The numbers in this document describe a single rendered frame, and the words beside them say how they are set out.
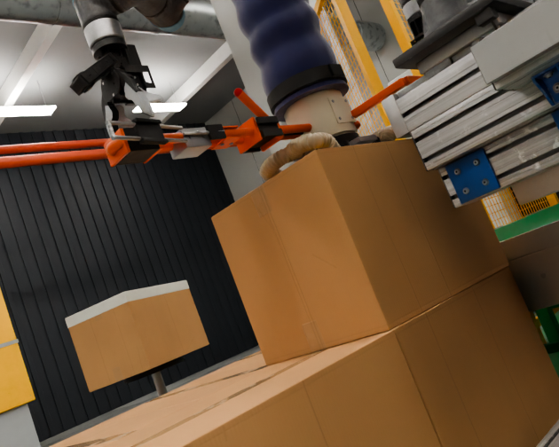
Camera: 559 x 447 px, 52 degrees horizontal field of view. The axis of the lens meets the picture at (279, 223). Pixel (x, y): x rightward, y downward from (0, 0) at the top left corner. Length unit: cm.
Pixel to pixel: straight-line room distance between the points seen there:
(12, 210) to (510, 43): 1227
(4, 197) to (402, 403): 1212
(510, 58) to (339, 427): 66
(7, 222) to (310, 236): 1171
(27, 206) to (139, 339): 1024
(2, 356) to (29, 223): 484
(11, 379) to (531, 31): 810
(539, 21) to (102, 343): 256
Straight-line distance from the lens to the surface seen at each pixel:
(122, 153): 116
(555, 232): 170
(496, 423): 141
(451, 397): 128
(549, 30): 100
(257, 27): 163
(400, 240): 131
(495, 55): 103
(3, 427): 858
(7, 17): 748
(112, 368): 308
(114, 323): 303
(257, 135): 136
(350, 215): 120
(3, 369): 860
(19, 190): 1315
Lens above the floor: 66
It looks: 8 degrees up
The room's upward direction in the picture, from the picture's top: 21 degrees counter-clockwise
